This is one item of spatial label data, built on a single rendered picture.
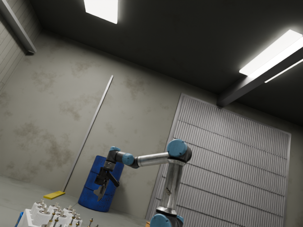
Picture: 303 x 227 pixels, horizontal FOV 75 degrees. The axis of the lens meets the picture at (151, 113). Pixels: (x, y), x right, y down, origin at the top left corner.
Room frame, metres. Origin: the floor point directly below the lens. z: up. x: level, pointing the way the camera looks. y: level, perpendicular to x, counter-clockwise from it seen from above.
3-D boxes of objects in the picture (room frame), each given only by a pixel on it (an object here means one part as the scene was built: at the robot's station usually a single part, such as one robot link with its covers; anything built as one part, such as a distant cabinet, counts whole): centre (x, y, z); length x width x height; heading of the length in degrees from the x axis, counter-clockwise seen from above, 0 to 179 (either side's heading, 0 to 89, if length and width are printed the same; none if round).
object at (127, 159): (1.40, 0.07, 0.76); 0.11 x 0.11 x 0.08; 58
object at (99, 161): (3.94, 0.47, 0.44); 0.60 x 0.58 x 0.87; 5
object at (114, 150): (1.44, 0.16, 0.76); 0.09 x 0.08 x 0.11; 58
